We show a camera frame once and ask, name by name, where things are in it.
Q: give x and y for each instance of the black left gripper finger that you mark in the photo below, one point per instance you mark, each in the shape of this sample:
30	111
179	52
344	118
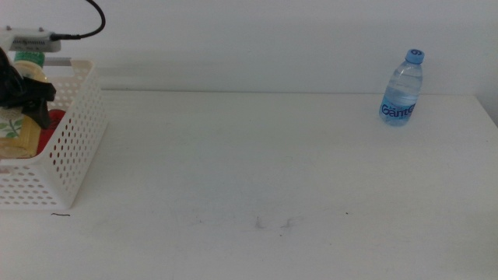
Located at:
41	97

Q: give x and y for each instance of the yellow tea bottle white cap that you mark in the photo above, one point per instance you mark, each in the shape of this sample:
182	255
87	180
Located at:
27	70

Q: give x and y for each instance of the clear water bottle blue cap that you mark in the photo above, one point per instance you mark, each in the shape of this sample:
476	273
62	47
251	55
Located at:
402	93

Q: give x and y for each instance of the red can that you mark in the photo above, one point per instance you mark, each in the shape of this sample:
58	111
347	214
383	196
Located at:
52	124

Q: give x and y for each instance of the white perforated plastic basket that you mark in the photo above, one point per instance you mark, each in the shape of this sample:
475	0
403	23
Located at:
74	128

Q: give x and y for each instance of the white wrist camera with mount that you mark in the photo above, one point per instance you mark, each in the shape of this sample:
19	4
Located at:
31	39

